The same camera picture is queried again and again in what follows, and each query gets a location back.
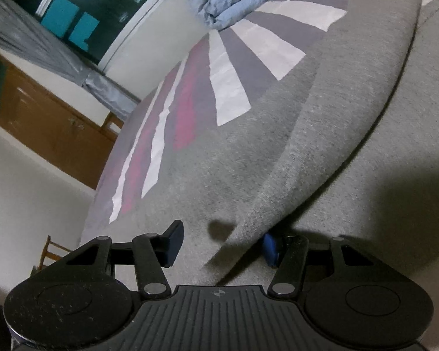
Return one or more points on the purple pink striped bed sheet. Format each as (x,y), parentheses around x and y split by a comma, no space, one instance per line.
(162,165)

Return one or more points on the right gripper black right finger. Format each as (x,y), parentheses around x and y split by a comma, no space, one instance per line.
(287,255)

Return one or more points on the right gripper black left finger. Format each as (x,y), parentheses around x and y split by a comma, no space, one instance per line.
(149,254)

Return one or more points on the dark window with metal frame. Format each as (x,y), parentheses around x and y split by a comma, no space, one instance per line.
(94,29)

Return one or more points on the grey curtain by door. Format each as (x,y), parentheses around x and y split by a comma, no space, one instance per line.
(23,36)

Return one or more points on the wooden chair by wall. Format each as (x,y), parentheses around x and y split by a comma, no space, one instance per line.
(51,252)

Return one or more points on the grey knit pants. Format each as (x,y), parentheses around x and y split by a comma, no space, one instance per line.
(347,144)

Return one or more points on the brown wooden door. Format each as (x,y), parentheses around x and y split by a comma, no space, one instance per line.
(50,127)

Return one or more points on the wooden chair by door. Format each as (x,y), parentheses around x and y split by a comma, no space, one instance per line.
(112,126)

